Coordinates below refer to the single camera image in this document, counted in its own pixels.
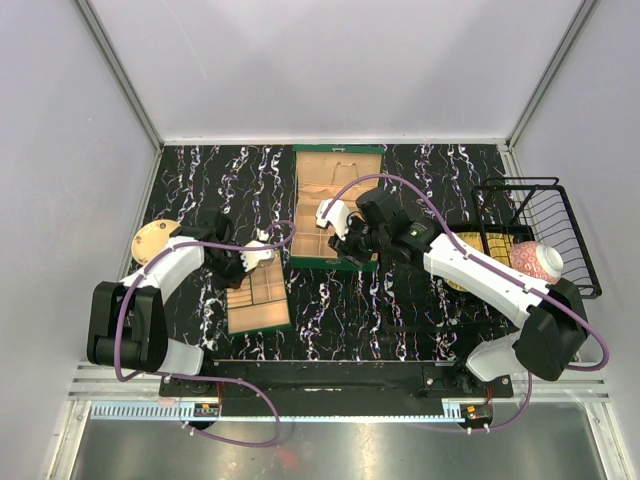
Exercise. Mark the green jewelry box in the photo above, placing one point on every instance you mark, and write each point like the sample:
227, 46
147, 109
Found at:
321, 172

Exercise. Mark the black wire dish rack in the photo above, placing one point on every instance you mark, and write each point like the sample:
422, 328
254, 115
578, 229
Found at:
509, 210

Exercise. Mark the aluminium rail front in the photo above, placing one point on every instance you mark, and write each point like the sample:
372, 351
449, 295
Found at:
147, 396

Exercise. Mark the woven bamboo tray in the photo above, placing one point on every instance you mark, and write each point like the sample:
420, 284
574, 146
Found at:
480, 245

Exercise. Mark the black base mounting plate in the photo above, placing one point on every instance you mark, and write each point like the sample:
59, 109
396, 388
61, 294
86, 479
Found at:
433, 379

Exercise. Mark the beige jewelry tray insert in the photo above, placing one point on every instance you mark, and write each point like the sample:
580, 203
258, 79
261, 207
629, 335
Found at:
260, 302

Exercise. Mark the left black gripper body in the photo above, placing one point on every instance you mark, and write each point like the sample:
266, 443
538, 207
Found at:
227, 268

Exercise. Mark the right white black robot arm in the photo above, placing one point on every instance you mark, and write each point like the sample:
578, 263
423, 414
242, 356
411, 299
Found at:
547, 334

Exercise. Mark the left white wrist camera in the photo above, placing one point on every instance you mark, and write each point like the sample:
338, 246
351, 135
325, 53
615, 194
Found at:
257, 252

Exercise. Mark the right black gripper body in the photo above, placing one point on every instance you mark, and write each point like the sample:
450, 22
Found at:
357, 245

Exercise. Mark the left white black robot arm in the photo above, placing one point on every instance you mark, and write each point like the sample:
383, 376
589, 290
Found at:
127, 319

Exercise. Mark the red patterned ceramic bowl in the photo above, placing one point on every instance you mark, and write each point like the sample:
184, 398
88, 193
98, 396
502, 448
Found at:
537, 260

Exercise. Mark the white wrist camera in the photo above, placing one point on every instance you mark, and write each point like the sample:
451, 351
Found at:
335, 215
257, 252

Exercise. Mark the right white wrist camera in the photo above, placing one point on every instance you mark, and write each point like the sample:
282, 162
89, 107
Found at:
335, 215

